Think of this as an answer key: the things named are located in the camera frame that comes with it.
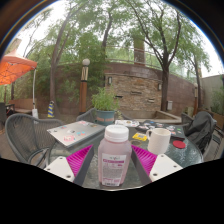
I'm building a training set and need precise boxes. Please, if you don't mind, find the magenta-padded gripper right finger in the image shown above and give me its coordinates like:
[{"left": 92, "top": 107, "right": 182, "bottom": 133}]
[{"left": 130, "top": 143, "right": 184, "bottom": 186}]

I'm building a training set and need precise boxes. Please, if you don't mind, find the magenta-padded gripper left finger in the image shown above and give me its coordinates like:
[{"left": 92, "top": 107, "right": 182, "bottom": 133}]
[{"left": 43, "top": 144, "right": 95, "bottom": 187}]

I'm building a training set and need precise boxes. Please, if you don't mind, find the pink drink bottle white cap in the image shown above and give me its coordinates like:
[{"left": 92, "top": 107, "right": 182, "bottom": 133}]
[{"left": 97, "top": 124, "right": 133, "bottom": 187}]

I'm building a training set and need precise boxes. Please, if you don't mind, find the white ceramic mug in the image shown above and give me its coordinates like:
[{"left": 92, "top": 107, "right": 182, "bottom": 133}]
[{"left": 145, "top": 127, "right": 172, "bottom": 156}]

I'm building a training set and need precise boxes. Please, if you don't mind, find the flat round red coaster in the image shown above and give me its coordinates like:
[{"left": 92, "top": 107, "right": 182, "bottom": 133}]
[{"left": 172, "top": 139, "right": 187, "bottom": 150}]

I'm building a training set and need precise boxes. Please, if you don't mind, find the black laptop with stickers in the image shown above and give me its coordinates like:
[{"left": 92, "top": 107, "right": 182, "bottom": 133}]
[{"left": 134, "top": 119, "right": 186, "bottom": 140}]

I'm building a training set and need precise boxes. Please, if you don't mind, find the yellow printed card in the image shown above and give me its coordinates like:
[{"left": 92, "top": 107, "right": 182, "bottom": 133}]
[{"left": 132, "top": 132, "right": 149, "bottom": 142}]

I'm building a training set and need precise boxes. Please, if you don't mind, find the silver laptop with stickers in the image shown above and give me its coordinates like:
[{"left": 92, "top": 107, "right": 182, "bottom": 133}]
[{"left": 46, "top": 120, "right": 106, "bottom": 149}]

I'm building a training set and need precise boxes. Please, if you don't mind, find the brown tape roll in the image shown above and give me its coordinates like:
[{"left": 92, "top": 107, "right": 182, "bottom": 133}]
[{"left": 130, "top": 139, "right": 143, "bottom": 148}]

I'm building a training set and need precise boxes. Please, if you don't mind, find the black jacket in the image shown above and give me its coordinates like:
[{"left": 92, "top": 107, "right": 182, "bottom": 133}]
[{"left": 185, "top": 110, "right": 218, "bottom": 154}]

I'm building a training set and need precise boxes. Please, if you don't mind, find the white sticker sheet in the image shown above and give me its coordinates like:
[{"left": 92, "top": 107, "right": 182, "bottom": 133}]
[{"left": 114, "top": 119, "right": 140, "bottom": 128}]

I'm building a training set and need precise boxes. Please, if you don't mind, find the blue yellow striped cone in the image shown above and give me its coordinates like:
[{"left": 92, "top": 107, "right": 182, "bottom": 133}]
[{"left": 46, "top": 100, "right": 55, "bottom": 119}]

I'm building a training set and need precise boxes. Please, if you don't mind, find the wooden bench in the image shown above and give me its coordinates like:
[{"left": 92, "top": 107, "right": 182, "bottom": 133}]
[{"left": 8, "top": 97, "right": 36, "bottom": 115}]

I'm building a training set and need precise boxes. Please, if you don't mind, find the large forked tree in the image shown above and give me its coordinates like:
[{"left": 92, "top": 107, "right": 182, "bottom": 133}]
[{"left": 126, "top": 0, "right": 201, "bottom": 112}]

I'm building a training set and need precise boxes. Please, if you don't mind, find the potted green plant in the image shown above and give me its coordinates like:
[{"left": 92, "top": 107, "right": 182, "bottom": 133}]
[{"left": 90, "top": 85, "right": 120, "bottom": 127}]

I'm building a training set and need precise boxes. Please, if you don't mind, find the leaning tree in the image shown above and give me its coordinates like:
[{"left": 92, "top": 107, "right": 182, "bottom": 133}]
[{"left": 29, "top": 13, "right": 88, "bottom": 118}]

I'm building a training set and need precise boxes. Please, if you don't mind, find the orange canopy with white pole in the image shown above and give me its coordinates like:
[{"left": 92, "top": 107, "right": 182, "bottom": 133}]
[{"left": 0, "top": 54, "right": 40, "bottom": 119}]

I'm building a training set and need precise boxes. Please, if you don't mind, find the wooden lamp post with globe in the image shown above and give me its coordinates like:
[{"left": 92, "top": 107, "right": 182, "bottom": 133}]
[
  {"left": 193, "top": 82, "right": 200, "bottom": 116},
  {"left": 78, "top": 58, "right": 91, "bottom": 114}
]

